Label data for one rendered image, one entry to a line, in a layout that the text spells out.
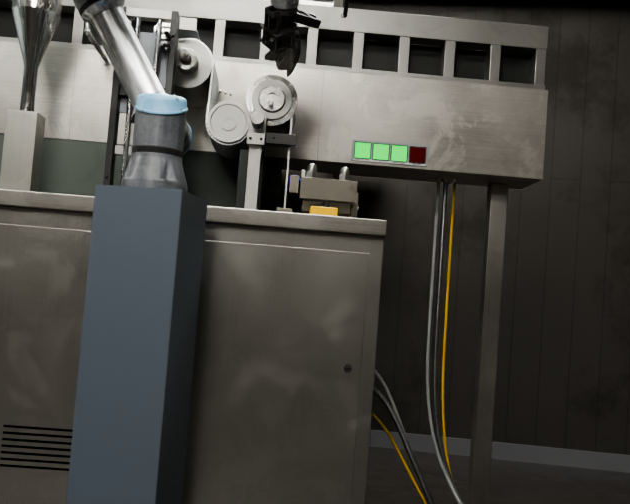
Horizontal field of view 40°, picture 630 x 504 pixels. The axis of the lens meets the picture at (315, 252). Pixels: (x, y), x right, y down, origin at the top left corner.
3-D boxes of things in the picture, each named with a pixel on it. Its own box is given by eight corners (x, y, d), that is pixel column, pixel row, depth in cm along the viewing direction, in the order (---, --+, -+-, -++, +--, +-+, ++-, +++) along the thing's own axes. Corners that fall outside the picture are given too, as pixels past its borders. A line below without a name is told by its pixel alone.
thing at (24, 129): (-15, 199, 249) (5, 4, 252) (0, 205, 263) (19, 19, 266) (35, 203, 249) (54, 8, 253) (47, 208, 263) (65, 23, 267)
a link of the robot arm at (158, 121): (127, 143, 195) (132, 83, 195) (136, 153, 208) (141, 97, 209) (181, 148, 195) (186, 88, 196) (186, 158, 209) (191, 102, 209)
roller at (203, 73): (161, 85, 250) (165, 37, 251) (171, 105, 275) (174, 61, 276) (209, 89, 251) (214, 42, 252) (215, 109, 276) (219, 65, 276)
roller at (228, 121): (205, 140, 249) (209, 99, 249) (211, 155, 274) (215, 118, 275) (247, 144, 249) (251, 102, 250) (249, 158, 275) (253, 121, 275)
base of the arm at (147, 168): (175, 190, 192) (179, 145, 192) (110, 186, 194) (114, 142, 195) (195, 199, 207) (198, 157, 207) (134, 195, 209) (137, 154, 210)
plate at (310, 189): (299, 197, 246) (301, 176, 246) (295, 212, 285) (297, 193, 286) (356, 202, 246) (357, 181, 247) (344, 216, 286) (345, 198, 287)
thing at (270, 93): (287, 88, 249) (282, 113, 249) (287, 90, 251) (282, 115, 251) (262, 82, 249) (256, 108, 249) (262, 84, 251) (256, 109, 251)
